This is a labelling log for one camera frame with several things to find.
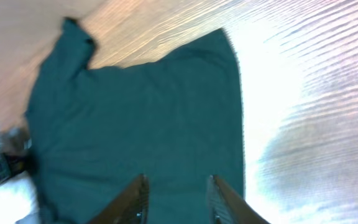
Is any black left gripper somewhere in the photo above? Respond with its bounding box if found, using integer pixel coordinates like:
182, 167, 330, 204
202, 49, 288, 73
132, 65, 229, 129
0, 127, 35, 185

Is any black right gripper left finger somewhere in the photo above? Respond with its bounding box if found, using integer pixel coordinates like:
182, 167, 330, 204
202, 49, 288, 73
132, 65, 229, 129
87, 174, 150, 224

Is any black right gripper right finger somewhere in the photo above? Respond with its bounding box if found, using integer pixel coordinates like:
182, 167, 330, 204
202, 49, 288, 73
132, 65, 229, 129
206, 175, 269, 224

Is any black t-shirt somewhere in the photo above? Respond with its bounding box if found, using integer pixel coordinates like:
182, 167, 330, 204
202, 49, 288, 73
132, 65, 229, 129
25, 19, 243, 223

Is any white folded garment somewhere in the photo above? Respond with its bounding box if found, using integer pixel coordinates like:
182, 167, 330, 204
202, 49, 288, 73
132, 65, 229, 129
0, 172, 39, 224

